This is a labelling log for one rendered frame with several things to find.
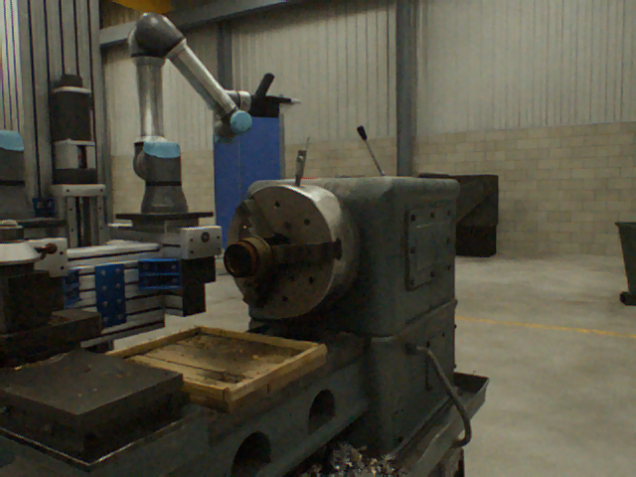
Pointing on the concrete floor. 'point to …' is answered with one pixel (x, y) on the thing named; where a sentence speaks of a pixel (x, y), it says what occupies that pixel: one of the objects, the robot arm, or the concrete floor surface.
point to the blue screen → (246, 166)
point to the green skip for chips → (628, 259)
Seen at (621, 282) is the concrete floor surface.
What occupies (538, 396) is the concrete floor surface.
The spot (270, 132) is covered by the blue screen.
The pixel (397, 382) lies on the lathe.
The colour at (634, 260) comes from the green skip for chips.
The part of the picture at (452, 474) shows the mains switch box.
